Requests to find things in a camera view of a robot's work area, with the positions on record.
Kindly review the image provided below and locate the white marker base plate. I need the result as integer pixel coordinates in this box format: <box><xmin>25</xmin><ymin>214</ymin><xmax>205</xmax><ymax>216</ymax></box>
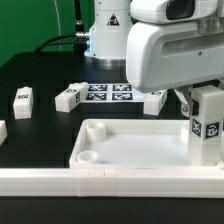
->
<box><xmin>83</xmin><ymin>83</ymin><xmax>145</xmax><ymax>103</ymax></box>

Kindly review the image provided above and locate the white left fence block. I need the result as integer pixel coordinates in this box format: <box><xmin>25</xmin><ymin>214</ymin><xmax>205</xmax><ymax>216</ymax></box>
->
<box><xmin>0</xmin><ymin>120</ymin><xmax>7</xmax><ymax>146</ymax></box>

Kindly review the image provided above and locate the white desk top tray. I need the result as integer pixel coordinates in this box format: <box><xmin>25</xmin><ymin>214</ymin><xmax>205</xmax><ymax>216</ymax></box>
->
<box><xmin>69</xmin><ymin>119</ymin><xmax>224</xmax><ymax>168</ymax></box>

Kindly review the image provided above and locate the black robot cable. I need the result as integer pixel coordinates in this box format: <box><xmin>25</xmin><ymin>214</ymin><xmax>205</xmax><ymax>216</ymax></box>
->
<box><xmin>34</xmin><ymin>0</ymin><xmax>91</xmax><ymax>54</ymax></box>

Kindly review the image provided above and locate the white front fence bar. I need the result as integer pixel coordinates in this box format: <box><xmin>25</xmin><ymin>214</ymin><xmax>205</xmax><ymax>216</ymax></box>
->
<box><xmin>0</xmin><ymin>167</ymin><xmax>224</xmax><ymax>198</ymax></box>

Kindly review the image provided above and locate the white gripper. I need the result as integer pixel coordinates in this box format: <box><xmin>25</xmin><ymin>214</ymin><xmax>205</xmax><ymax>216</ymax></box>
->
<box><xmin>126</xmin><ymin>22</ymin><xmax>224</xmax><ymax>117</ymax></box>

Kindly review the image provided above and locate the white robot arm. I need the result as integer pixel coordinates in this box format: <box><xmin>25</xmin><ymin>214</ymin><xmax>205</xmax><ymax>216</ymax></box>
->
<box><xmin>85</xmin><ymin>0</ymin><xmax>224</xmax><ymax>93</ymax></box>

